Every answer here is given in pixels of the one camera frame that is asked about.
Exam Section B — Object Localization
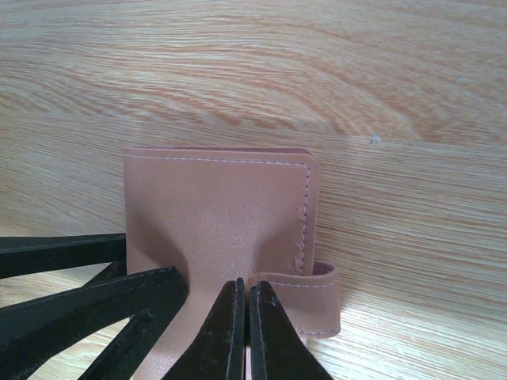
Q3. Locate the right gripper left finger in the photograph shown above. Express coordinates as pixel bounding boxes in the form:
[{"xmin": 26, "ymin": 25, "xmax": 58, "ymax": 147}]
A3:
[{"xmin": 164, "ymin": 279, "xmax": 246, "ymax": 380}]

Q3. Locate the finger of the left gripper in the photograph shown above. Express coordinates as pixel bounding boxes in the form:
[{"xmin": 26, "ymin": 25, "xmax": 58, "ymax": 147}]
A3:
[
  {"xmin": 1, "ymin": 267, "xmax": 188, "ymax": 379},
  {"xmin": 1, "ymin": 234, "xmax": 126, "ymax": 279}
]

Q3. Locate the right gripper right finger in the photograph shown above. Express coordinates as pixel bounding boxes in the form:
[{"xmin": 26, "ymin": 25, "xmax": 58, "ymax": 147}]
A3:
[{"xmin": 250, "ymin": 281, "xmax": 330, "ymax": 380}]

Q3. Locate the brown leather card holder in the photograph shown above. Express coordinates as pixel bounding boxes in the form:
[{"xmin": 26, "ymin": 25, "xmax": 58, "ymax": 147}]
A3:
[{"xmin": 124, "ymin": 146, "xmax": 341, "ymax": 379}]

